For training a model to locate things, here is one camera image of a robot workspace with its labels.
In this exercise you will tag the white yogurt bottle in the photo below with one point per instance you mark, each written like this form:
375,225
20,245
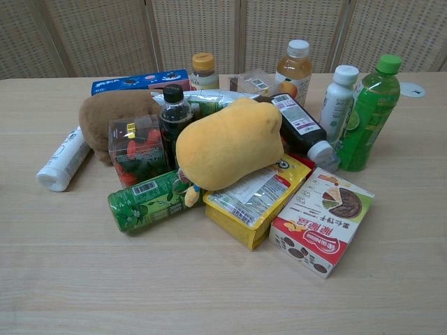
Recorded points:
337,101

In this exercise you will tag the yellow snack bag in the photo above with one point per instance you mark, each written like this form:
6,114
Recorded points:
251,202

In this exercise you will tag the dark juice bottle white cap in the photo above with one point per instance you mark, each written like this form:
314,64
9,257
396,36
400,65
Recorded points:
300,125

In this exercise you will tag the orange juice bottle white cap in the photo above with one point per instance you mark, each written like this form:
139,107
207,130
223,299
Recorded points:
294,73

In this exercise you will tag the white round table grommet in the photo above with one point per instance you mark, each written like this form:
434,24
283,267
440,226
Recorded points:
412,90

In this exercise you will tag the dark drink bottle black cap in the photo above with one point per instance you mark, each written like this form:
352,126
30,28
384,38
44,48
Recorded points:
174,118

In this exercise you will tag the blue cookie box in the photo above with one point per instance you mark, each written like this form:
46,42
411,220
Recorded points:
139,82

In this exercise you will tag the small clear brown box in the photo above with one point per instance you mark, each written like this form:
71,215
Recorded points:
253,83

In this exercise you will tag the green bottle green cap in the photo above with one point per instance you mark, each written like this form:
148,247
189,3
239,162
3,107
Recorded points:
370,118

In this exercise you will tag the brown plush toy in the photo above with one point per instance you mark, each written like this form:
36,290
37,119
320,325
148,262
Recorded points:
111,111

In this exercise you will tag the clear box of red items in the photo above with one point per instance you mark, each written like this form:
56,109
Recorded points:
138,153

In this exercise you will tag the tea bottle yellow cap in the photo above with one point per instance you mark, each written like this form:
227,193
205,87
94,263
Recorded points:
204,73

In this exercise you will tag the white lotion bottle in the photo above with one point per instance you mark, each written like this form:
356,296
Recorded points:
63,160

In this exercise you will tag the silver green snack bag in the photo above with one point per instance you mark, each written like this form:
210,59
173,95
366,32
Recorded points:
206,99

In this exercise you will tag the yellow mango plush toy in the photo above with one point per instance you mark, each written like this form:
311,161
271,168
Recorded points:
227,143

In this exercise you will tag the woven folding screen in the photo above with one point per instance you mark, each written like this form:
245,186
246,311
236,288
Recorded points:
104,35

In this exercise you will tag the green tea bottle lying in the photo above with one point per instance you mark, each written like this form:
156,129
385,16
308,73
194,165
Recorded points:
150,206

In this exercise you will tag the red and white biscuit box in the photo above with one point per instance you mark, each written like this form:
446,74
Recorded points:
321,227

